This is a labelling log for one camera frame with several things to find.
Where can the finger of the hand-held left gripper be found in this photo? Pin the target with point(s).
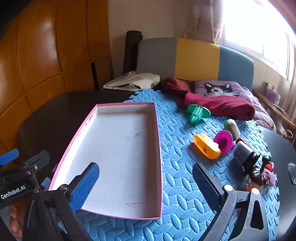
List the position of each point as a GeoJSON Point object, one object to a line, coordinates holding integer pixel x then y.
{"type": "Point", "coordinates": [37, 161]}
{"type": "Point", "coordinates": [9, 156]}

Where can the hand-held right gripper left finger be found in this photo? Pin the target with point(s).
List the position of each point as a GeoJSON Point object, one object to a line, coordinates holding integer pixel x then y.
{"type": "Point", "coordinates": [85, 185]}

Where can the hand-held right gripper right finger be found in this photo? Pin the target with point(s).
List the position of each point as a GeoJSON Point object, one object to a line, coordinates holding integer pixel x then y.
{"type": "Point", "coordinates": [203, 183]}

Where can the orange plastic toy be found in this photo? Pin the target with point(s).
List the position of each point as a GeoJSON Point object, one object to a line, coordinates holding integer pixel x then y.
{"type": "Point", "coordinates": [205, 147]}

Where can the orange plastic block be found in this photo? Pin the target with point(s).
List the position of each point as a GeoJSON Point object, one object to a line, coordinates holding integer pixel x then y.
{"type": "Point", "coordinates": [250, 188]}

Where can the magenta plastic spool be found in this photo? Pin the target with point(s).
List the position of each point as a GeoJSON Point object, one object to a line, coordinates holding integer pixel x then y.
{"type": "Point", "coordinates": [223, 140]}

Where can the pink cardboard box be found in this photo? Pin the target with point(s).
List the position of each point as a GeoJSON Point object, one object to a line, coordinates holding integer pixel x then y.
{"type": "Point", "coordinates": [120, 150]}

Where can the grey and black filter canister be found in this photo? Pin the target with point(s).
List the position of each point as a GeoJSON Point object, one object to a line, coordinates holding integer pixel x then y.
{"type": "Point", "coordinates": [242, 153]}

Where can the red capsule case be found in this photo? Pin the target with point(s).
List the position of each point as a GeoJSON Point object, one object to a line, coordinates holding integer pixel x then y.
{"type": "Point", "coordinates": [241, 139]}

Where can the white and green plastic device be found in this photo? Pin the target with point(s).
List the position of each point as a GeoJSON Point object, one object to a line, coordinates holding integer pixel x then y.
{"type": "Point", "coordinates": [232, 128]}

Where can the purple plastic piece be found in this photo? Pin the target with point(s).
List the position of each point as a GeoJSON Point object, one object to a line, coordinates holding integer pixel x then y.
{"type": "Point", "coordinates": [272, 178]}

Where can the green plastic spool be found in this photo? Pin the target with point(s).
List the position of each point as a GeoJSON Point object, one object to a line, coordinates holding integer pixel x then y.
{"type": "Point", "coordinates": [196, 113]}

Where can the person's left hand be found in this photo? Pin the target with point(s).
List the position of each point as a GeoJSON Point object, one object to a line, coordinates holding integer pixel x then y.
{"type": "Point", "coordinates": [15, 220]}

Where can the blue foam mat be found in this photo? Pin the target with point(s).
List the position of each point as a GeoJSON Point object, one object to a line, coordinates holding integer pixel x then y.
{"type": "Point", "coordinates": [180, 143]}

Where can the red puzzle block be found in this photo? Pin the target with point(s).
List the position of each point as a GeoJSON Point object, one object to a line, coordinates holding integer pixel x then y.
{"type": "Point", "coordinates": [270, 167]}

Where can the dark red blanket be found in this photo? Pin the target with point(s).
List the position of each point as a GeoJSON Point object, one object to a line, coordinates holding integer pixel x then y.
{"type": "Point", "coordinates": [219, 104]}

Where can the dark grey round table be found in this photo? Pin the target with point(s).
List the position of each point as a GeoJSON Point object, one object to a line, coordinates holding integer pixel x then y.
{"type": "Point", "coordinates": [284, 150]}

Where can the pink floral quilt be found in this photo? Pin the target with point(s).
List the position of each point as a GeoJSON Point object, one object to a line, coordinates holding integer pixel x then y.
{"type": "Point", "coordinates": [261, 111]}

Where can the purple cat pillow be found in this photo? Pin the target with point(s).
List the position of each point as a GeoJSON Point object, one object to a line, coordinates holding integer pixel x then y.
{"type": "Point", "coordinates": [219, 89]}

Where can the wooden side shelf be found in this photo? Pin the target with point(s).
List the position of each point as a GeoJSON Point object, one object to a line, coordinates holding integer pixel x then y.
{"type": "Point", "coordinates": [277, 113]}

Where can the purple storage box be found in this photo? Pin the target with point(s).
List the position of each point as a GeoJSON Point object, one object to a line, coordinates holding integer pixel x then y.
{"type": "Point", "coordinates": [272, 95]}

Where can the wooden wardrobe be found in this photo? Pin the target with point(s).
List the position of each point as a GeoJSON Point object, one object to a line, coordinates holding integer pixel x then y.
{"type": "Point", "coordinates": [46, 46]}

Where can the white cloth bag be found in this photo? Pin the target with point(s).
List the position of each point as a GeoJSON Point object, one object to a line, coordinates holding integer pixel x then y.
{"type": "Point", "coordinates": [138, 80]}

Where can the grey yellow blue headboard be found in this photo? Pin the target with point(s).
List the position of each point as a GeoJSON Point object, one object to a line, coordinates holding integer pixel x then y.
{"type": "Point", "coordinates": [196, 60]}

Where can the window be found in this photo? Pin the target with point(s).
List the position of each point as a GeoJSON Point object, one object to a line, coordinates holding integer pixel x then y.
{"type": "Point", "coordinates": [254, 30]}

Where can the pink curtain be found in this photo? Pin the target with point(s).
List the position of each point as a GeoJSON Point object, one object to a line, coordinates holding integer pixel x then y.
{"type": "Point", "coordinates": [203, 20]}

